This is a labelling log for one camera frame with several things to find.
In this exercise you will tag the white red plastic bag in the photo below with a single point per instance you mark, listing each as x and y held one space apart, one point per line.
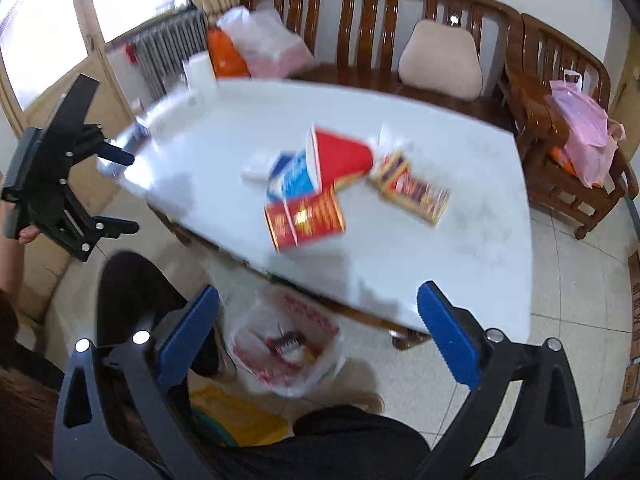
300 320

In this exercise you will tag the person's leg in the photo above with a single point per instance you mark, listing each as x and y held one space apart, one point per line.
360 445
140 290

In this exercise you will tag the wooden window door frame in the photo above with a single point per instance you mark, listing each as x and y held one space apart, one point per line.
82 25

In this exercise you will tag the person's right leg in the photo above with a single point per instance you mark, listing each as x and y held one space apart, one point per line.
360 445

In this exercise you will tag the pink plastic bag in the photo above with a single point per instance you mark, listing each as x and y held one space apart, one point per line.
585 130

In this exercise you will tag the grey radiator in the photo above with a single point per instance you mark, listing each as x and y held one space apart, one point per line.
165 47

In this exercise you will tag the orange bag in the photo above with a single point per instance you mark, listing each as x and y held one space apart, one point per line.
226 57

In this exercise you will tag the small white paper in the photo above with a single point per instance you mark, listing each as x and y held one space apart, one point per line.
257 170

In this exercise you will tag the purple gold snack packet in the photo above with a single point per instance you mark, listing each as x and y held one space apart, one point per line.
412 190

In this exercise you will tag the red cloth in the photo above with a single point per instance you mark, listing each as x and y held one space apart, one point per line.
131 54

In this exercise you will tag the cardboard box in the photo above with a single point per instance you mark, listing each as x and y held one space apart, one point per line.
635 305
629 400

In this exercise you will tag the translucent white plastic bag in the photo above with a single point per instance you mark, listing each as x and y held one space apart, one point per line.
270 42

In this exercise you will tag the orange packet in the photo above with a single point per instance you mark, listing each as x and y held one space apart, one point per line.
561 157

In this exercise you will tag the person's left hand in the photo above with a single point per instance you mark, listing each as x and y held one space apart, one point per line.
29 234

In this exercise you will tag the white paper roll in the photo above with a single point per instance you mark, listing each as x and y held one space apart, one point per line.
200 71

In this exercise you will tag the yellow plastic bag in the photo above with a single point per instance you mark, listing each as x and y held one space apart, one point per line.
240 417

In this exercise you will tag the red paper cup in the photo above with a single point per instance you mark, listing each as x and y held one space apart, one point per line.
342 157

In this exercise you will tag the beige seat cushion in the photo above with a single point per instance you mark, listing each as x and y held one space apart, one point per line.
45 275

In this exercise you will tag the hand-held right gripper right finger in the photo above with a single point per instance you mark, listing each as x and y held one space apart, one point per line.
450 337

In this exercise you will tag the blue white carton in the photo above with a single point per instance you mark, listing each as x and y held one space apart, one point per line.
290 175

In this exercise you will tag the person's left leg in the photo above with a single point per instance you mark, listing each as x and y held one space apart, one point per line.
140 290

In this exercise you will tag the wooden armchair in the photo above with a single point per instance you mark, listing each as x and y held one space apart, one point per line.
542 110

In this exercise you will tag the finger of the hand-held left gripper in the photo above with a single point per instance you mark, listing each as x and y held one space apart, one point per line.
117 154
117 226

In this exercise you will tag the wooden slatted bench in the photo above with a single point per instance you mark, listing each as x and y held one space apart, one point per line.
370 25

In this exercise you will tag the red gold cylindrical can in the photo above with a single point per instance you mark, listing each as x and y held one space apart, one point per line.
305 220

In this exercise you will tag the beige slipper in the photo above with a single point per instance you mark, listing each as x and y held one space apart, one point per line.
362 402

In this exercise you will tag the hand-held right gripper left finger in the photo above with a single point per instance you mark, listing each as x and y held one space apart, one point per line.
191 332

